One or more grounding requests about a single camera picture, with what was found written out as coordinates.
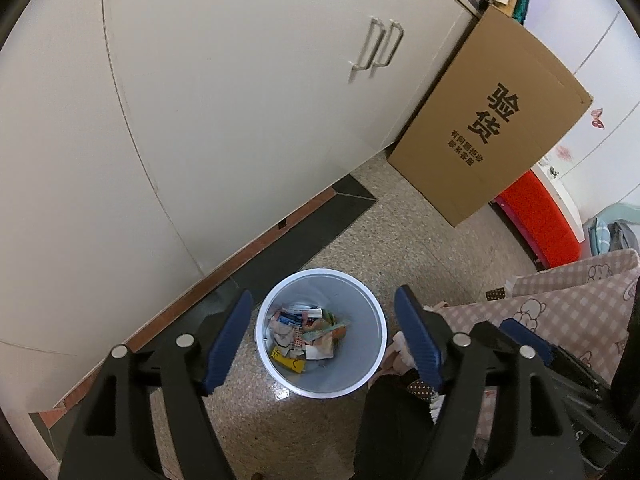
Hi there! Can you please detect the metal cabinet handle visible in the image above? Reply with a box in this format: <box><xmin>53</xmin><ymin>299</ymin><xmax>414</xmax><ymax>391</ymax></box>
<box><xmin>370</xmin><ymin>20</ymin><xmax>404</xmax><ymax>68</ymax></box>
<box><xmin>349</xmin><ymin>16</ymin><xmax>385</xmax><ymax>72</ymax></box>

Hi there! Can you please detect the white curved cabinet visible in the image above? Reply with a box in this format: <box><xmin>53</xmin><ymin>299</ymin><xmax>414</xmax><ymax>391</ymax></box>
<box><xmin>0</xmin><ymin>0</ymin><xmax>476</xmax><ymax>413</ymax></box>

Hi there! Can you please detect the dark cloth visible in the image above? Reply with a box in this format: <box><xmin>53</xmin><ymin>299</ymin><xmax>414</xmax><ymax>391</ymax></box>
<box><xmin>612</xmin><ymin>285</ymin><xmax>640</xmax><ymax>461</ymax></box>

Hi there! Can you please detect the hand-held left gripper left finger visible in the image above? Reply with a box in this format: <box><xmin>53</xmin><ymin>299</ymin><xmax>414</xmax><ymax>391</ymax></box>
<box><xmin>57</xmin><ymin>290</ymin><xmax>254</xmax><ymax>480</ymax></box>

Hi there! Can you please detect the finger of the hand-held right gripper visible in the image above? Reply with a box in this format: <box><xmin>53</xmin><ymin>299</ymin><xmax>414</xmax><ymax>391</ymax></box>
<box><xmin>500</xmin><ymin>318</ymin><xmax>612</xmax><ymax>402</ymax></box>

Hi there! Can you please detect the white wardrobe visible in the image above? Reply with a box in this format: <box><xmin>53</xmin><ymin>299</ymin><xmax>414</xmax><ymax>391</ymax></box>
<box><xmin>525</xmin><ymin>0</ymin><xmax>640</xmax><ymax>221</ymax></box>

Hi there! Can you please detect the grey clothing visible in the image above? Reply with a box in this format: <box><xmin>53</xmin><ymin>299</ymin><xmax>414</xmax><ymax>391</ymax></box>
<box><xmin>607</xmin><ymin>220</ymin><xmax>640</xmax><ymax>256</ymax></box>

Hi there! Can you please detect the pink checkered tablecloth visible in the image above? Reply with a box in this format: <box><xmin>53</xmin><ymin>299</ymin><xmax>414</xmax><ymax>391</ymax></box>
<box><xmin>435</xmin><ymin>250</ymin><xmax>640</xmax><ymax>386</ymax></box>

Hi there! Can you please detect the white round waste bin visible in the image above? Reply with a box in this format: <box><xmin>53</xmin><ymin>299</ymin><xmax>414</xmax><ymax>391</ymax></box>
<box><xmin>255</xmin><ymin>269</ymin><xmax>388</xmax><ymax>400</ymax></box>

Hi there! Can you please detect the pile of wrappers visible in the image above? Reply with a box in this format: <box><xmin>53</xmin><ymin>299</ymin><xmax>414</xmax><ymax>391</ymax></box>
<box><xmin>267</xmin><ymin>305</ymin><xmax>351</xmax><ymax>373</ymax></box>

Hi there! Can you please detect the light blue cloth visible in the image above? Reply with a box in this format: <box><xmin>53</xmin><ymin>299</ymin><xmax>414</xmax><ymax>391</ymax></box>
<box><xmin>585</xmin><ymin>217</ymin><xmax>613</xmax><ymax>256</ymax></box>

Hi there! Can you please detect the large cardboard box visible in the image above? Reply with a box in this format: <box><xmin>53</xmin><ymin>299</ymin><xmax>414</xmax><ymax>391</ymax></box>
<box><xmin>387</xmin><ymin>5</ymin><xmax>595</xmax><ymax>228</ymax></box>

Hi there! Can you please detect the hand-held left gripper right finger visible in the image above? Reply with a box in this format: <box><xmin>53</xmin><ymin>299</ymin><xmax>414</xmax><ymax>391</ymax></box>
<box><xmin>394</xmin><ymin>285</ymin><xmax>583</xmax><ymax>480</ymax></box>

